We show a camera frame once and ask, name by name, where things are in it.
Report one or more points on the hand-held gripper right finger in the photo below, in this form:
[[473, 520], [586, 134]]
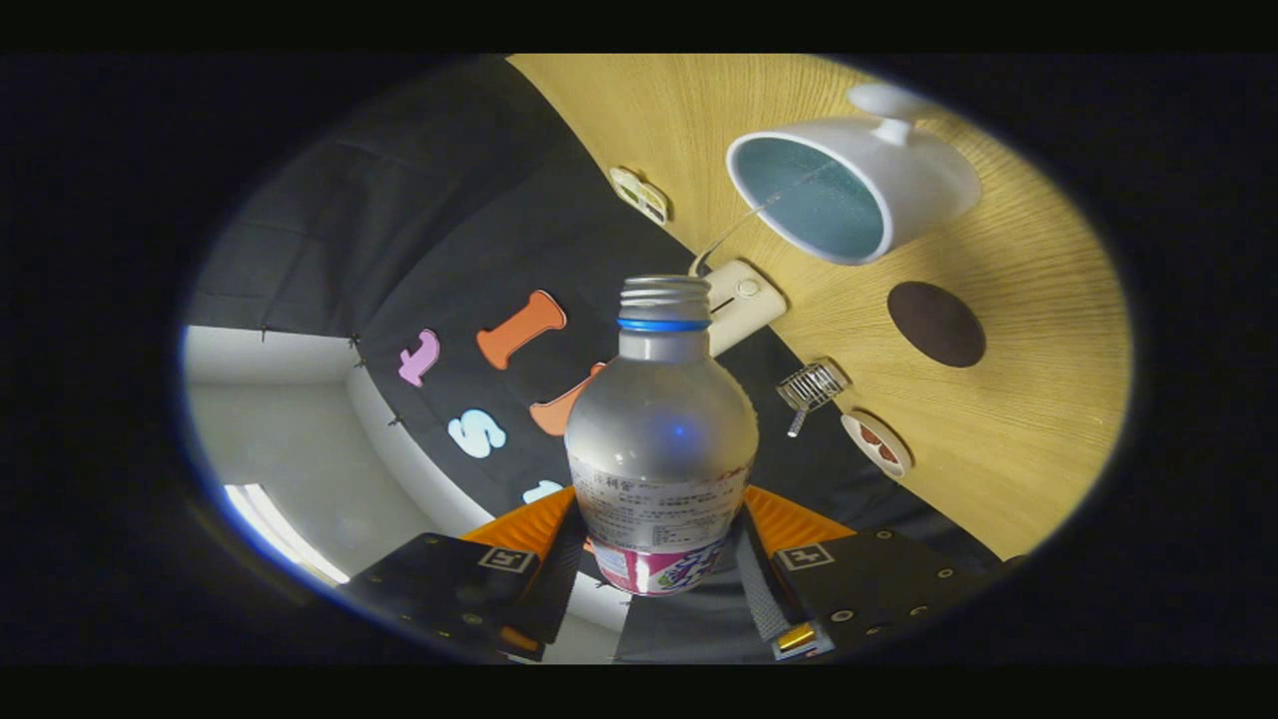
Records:
[[764, 594]]

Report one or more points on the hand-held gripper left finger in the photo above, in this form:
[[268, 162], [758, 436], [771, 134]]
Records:
[[549, 589]]

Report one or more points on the silver juice bottle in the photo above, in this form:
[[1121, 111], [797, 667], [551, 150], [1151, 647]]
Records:
[[659, 429]]

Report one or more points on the dark brown round coaster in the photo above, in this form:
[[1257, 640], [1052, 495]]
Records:
[[937, 324]]

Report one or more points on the white cup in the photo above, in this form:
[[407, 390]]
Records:
[[929, 180]]

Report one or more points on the white round plate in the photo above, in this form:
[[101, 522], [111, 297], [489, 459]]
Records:
[[851, 431]]

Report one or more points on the red food pieces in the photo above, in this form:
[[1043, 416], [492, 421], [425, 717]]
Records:
[[879, 444]]

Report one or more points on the large ceiling light panel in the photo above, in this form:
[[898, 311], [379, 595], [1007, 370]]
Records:
[[290, 539]]

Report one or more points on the white toaster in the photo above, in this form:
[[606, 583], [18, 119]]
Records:
[[744, 300]]

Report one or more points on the black backdrop cloth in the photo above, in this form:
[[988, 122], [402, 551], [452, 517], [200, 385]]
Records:
[[449, 230]]

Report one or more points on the wooden table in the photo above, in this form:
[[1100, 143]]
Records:
[[1028, 300]]

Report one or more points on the white compartment tray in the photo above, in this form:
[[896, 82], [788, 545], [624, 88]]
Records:
[[639, 195]]

